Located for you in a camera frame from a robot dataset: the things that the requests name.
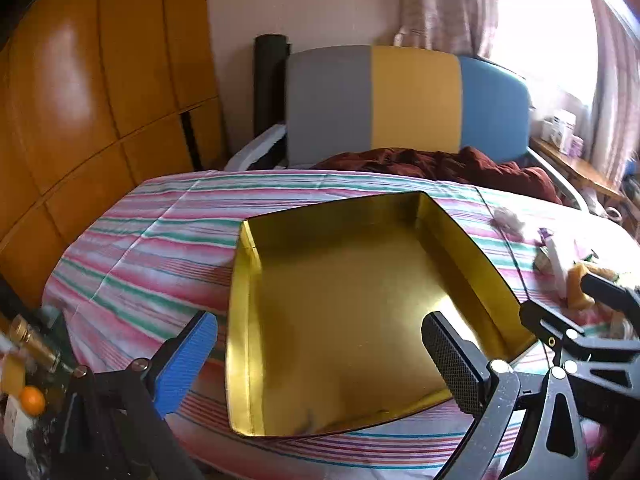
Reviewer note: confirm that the white carton box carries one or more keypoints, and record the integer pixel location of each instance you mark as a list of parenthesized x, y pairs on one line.
[(560, 127)]

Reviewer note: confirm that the small purple box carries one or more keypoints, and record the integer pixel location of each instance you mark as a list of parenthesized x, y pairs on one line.
[(577, 146)]

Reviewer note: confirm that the white chair armrest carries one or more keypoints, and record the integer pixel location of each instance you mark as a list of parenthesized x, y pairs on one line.
[(255, 147), (560, 180)]

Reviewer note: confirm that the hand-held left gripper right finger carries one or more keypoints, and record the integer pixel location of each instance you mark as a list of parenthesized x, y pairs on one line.
[(452, 365)]

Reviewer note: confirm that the gold metal tin tray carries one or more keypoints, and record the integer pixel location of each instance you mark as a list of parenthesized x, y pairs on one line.
[(350, 310)]

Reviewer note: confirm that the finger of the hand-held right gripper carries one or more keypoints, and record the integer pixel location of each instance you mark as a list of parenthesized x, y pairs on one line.
[(600, 355), (612, 292)]

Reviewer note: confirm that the black foam roll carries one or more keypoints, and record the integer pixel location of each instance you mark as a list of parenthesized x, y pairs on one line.
[(267, 85)]

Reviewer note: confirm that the wooden side shelf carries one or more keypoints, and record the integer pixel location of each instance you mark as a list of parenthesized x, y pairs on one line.
[(575, 167)]

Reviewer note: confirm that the striped tablecloth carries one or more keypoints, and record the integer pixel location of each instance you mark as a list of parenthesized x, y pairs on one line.
[(150, 260)]

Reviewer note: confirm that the orange ball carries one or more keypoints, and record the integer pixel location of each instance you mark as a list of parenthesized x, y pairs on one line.
[(33, 400)]

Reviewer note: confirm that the wooden wardrobe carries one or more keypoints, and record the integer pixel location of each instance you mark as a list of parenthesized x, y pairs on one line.
[(75, 85)]

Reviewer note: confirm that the maroon cloth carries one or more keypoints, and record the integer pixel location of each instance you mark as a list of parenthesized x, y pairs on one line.
[(450, 165)]

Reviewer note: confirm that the pink patterned curtain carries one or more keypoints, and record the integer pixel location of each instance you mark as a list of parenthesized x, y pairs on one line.
[(615, 85), (445, 5)]

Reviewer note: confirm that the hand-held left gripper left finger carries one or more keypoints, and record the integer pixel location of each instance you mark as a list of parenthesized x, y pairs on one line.
[(185, 365)]

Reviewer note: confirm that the window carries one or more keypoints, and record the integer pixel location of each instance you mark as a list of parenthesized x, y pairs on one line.
[(545, 35)]

